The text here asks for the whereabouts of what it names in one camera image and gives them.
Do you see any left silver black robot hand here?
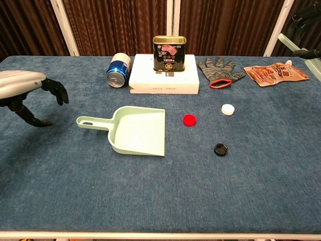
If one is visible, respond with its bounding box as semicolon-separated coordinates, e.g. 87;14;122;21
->
0;70;69;128

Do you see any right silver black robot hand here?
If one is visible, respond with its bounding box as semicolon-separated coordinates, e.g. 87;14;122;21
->
291;0;321;60

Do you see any mint green hand brush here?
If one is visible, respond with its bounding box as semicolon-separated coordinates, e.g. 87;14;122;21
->
277;33;321;76

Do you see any white bottle cap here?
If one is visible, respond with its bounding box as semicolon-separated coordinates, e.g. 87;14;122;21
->
221;103;236;116

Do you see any mint green plastic dustpan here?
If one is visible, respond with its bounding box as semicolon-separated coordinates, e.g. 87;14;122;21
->
76;105;166;157

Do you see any red bottle cap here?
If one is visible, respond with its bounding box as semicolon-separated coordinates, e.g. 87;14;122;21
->
183;114;198;127

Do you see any black bottle cap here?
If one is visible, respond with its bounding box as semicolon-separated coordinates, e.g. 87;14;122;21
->
214;143;229;157

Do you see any dark brown curtain panel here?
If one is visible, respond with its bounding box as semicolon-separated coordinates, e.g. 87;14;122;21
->
0;0;70;62
62;0;174;56
178;0;286;56
272;0;321;59

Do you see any orange spout pouch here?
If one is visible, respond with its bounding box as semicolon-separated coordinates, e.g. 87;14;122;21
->
243;60;310;88

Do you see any blue soda can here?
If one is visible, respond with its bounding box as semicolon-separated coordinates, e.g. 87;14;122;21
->
105;52;132;88

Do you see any grey knitted work glove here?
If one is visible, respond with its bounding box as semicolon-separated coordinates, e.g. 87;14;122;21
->
197;56;246;89

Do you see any blue table cloth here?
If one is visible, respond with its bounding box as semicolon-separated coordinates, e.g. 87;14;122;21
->
0;55;321;235

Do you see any black luncheon meat tin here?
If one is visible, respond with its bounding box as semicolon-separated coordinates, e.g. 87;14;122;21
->
152;35;188;73

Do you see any white flat box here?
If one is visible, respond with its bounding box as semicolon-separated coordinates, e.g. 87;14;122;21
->
128;53;201;95

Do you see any white frame post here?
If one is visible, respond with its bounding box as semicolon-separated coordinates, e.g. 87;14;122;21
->
263;0;294;57
50;0;80;57
167;0;181;37

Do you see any white table frame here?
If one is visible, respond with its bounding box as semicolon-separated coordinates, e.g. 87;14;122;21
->
0;229;321;240

